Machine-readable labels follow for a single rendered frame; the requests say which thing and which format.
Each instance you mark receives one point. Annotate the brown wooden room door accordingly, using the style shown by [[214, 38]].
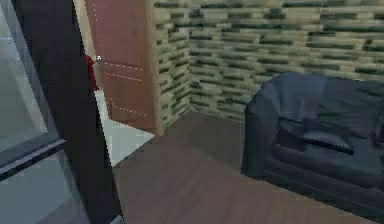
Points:
[[123, 63]]

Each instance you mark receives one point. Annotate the silver round door knob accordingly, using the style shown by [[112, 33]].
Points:
[[99, 59]]

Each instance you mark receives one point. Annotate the red object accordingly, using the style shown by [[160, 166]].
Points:
[[91, 73]]

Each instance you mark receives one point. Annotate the dark blue sofa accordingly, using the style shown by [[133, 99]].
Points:
[[320, 140]]

